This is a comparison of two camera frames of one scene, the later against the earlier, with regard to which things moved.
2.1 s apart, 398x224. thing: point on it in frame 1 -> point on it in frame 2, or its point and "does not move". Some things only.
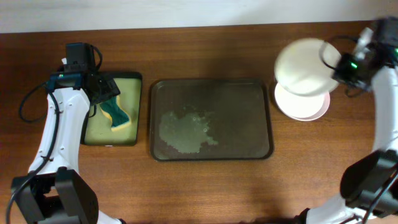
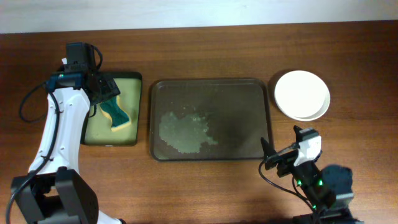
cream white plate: (300, 69) -> (302, 95)
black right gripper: (337, 77) -> (286, 158)
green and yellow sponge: (120, 119) does not move
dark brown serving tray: (210, 120) does not move
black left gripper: (109, 87) does not move
